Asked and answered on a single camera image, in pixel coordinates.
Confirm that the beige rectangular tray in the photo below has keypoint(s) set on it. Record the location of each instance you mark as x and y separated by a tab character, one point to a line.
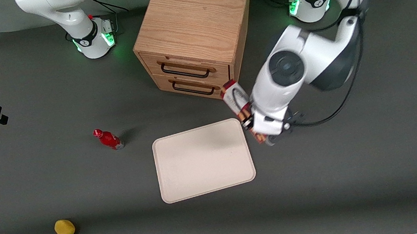
203	160

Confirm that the wooden drawer cabinet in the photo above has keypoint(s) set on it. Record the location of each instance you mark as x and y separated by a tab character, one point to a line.
191	21

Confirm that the red cookie box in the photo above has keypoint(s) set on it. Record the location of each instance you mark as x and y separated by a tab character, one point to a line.
236	98

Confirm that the wooden drawer front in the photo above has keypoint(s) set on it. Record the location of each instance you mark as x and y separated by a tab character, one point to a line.
163	84
151	61

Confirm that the yellow lemon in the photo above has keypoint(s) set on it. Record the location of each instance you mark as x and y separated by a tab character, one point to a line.
64	228

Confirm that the small red bottle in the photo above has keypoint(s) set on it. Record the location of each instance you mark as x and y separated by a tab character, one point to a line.
108	139

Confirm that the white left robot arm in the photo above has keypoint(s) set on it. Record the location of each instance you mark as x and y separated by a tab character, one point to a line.
307	62

